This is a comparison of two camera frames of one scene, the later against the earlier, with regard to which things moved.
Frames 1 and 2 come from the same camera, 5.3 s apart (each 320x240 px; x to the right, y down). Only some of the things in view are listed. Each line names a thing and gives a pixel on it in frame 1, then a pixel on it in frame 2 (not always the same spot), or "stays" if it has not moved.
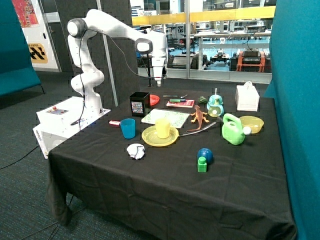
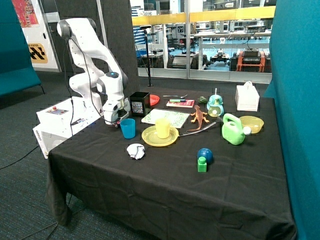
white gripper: [158, 63] to [115, 110]
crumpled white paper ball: [136, 150] stays
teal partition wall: [295, 85] stays
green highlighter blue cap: [177, 100] stays
